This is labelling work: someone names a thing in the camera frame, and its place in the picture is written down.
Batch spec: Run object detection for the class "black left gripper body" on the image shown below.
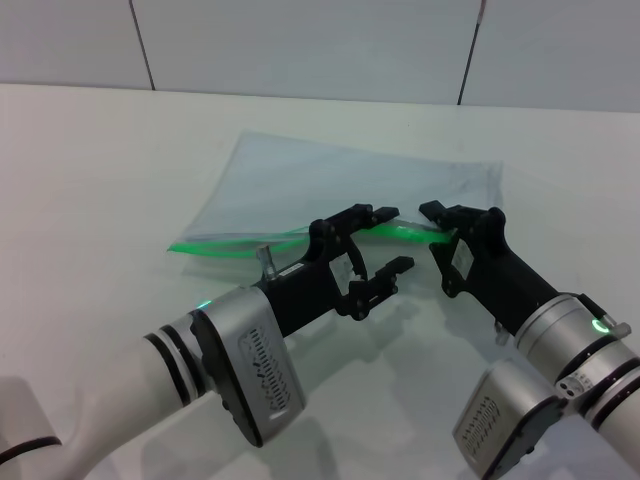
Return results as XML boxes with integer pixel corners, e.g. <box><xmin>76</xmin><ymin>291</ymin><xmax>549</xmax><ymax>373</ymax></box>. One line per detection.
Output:
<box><xmin>252</xmin><ymin>219</ymin><xmax>371</xmax><ymax>341</ymax></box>

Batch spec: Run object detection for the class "clear green-zip document bag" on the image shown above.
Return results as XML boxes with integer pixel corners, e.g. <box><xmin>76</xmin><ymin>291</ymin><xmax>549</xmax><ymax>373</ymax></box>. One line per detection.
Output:
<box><xmin>167</xmin><ymin>129</ymin><xmax>504</xmax><ymax>276</ymax></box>

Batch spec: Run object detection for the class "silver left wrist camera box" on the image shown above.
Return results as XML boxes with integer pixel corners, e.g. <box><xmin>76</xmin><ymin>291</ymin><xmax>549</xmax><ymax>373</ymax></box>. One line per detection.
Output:
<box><xmin>189</xmin><ymin>288</ymin><xmax>307</xmax><ymax>449</ymax></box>

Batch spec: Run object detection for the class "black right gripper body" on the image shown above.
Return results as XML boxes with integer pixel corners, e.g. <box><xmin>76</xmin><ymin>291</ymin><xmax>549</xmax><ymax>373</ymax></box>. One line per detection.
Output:
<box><xmin>439</xmin><ymin>207</ymin><xmax>561</xmax><ymax>336</ymax></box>

